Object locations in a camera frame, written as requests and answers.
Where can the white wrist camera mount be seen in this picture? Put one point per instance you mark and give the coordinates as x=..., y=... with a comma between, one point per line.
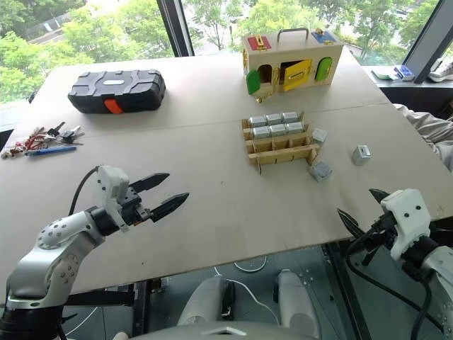
x=407, y=210
x=111, y=180

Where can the grey robot torso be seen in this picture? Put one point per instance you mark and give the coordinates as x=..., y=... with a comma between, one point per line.
x=226, y=332

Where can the blue pen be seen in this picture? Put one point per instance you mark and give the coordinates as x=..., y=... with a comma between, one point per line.
x=53, y=150

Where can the wooden lock box coloured doors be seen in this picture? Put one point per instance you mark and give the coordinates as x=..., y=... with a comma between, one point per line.
x=293, y=60

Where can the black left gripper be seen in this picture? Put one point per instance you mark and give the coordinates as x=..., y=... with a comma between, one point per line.
x=133, y=209

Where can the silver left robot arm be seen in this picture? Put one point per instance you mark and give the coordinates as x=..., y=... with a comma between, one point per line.
x=53, y=244

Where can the dark window frame post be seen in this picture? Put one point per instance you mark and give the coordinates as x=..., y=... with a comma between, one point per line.
x=175, y=28
x=428, y=39

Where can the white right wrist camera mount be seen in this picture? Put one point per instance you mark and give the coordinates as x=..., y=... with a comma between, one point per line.
x=407, y=210

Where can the black table frame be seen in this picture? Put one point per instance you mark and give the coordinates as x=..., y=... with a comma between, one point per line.
x=106, y=299

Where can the silver key bunch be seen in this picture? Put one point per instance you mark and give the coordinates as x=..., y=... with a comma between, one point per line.
x=70, y=134

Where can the metal block front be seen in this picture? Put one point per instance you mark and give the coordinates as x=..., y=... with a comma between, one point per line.
x=320, y=171

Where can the blue and white box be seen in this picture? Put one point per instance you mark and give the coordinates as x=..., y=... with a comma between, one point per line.
x=404, y=72

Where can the metal block far right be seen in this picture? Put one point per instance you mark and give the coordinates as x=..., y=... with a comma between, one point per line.
x=361, y=155

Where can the black-headed key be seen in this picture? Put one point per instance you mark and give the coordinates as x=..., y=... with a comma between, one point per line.
x=54, y=130

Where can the grey rounded leg cover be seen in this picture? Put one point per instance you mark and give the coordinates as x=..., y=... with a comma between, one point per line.
x=203, y=301
x=295, y=301

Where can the metal block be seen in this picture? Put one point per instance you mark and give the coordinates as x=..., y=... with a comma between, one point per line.
x=361, y=155
x=320, y=171

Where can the pale green card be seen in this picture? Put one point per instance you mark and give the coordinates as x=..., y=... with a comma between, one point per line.
x=384, y=75

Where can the white shoe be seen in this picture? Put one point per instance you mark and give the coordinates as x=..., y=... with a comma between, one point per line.
x=442, y=71

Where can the black tool case orange latch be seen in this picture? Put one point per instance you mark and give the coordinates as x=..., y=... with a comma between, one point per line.
x=117, y=90

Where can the person in beige clothing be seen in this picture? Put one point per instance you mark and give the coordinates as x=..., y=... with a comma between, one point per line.
x=431, y=131

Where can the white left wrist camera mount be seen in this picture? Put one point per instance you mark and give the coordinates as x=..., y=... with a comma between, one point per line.
x=111, y=180

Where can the wooden slotted tray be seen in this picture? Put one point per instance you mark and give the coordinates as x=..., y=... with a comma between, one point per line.
x=279, y=148

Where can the black table leg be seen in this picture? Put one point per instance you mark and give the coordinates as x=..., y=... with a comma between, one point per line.
x=348, y=294

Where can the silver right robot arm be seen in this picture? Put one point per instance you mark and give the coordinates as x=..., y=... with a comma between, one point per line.
x=440, y=272

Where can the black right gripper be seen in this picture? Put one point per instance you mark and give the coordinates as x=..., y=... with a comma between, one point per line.
x=381, y=228

